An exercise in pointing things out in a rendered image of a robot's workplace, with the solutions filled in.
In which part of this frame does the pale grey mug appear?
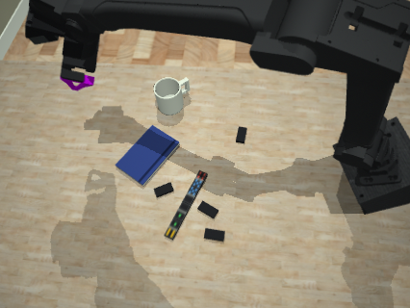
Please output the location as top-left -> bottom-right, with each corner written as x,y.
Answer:
154,78 -> 190,116

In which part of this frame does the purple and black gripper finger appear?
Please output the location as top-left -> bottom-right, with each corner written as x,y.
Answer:
60,75 -> 94,90

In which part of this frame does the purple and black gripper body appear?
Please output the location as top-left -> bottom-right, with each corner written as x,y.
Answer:
61,32 -> 99,83

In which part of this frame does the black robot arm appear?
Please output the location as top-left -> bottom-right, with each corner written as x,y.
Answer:
25,0 -> 410,186

